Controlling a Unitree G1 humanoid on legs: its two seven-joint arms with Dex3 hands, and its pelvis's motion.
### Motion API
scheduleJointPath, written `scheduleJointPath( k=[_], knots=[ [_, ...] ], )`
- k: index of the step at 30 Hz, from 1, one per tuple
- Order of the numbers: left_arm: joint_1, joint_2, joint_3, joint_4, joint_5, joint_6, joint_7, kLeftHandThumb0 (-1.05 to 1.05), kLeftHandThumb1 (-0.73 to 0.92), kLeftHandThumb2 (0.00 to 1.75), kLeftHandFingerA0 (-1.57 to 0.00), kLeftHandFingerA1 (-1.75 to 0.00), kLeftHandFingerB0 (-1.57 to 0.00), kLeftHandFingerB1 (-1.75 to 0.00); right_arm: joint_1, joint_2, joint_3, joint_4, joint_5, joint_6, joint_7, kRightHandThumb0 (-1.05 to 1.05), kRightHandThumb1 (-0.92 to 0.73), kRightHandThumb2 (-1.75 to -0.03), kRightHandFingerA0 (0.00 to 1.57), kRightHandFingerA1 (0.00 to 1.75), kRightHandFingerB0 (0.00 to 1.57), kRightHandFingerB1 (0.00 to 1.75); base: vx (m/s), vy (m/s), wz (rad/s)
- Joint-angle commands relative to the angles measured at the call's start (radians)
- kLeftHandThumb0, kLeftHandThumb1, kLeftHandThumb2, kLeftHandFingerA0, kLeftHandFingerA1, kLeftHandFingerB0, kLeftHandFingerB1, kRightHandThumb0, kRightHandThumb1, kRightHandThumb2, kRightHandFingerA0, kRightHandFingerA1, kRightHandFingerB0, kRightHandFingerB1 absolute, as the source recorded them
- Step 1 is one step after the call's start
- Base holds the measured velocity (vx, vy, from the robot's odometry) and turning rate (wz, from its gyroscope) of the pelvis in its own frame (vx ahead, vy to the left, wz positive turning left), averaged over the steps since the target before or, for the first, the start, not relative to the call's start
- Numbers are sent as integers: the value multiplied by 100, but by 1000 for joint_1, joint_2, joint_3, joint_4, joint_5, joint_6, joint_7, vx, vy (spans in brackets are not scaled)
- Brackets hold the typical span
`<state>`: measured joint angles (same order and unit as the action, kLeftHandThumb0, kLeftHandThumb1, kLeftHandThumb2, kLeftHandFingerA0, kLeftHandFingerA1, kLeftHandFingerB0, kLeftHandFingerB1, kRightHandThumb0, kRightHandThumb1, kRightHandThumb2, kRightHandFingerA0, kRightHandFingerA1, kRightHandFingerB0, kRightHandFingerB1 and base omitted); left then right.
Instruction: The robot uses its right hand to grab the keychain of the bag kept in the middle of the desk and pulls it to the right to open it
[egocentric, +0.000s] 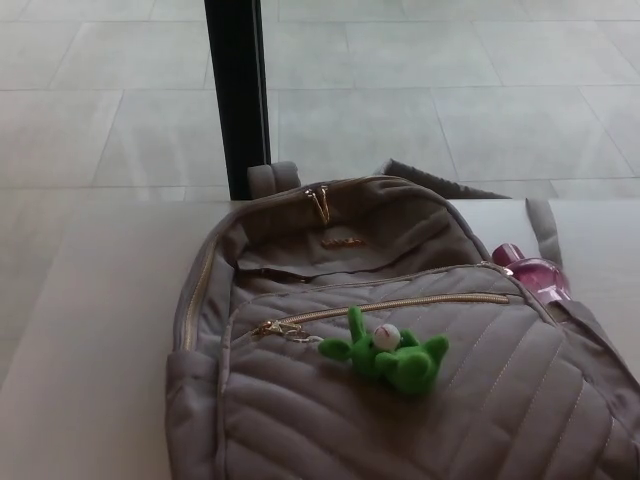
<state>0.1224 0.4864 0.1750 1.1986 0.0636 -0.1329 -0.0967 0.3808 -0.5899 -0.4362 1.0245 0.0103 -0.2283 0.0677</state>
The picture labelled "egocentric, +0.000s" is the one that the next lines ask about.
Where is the green plush frog keychain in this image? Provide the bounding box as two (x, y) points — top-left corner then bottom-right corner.
(288, 305), (450, 397)

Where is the dark grey textured mat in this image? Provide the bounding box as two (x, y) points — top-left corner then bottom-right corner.
(373, 158), (512, 200)

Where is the grey quilted backpack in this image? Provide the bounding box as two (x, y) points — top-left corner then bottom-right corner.
(164, 160), (640, 480)

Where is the pink translucent bottle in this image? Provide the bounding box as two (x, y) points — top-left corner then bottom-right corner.
(491, 242), (574, 307)

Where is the black window frame post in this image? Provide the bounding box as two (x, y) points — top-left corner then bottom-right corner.
(203, 0), (274, 201)

